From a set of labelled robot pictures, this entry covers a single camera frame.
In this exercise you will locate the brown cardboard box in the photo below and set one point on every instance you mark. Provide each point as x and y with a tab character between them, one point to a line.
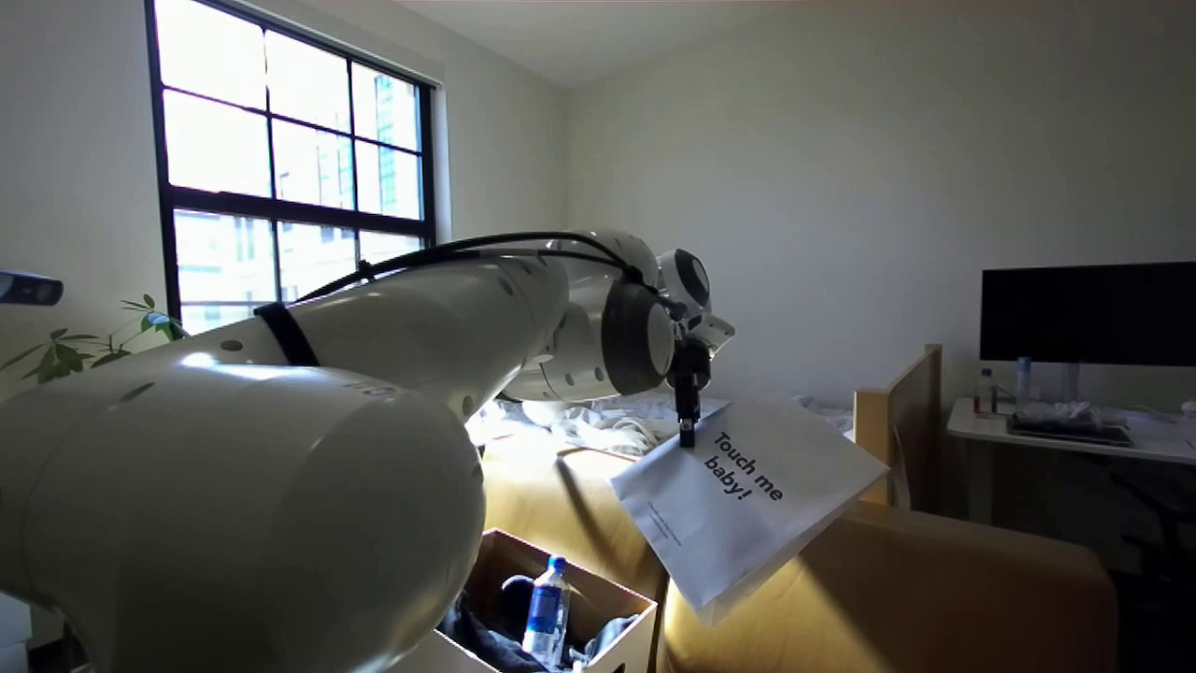
610	620

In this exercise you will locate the white desk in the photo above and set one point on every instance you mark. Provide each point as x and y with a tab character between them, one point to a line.
1161	437

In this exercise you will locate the small clear bottle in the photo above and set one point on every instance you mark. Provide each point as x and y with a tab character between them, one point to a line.
1021	377

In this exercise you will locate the green house plant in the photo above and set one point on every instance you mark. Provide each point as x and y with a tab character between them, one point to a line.
75	350

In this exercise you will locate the crumpled white bed sheets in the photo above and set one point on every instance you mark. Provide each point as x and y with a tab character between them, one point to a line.
585	417

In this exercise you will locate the black computer monitor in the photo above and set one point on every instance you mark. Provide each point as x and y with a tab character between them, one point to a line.
1084	310

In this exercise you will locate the white paper stack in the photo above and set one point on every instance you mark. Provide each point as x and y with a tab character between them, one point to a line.
748	500

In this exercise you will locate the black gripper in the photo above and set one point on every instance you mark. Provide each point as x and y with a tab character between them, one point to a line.
691	360

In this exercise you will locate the dark cloth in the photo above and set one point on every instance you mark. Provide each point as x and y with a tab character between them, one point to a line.
492	642

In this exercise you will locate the black framed window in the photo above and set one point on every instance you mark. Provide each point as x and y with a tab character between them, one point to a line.
292	162

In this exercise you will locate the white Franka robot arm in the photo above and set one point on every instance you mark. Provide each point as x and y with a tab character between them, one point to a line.
247	500

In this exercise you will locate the black keyboard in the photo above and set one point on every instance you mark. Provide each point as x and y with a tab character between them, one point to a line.
1069	427

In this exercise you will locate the blue and white bottle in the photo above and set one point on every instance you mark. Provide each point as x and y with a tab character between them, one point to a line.
547	612

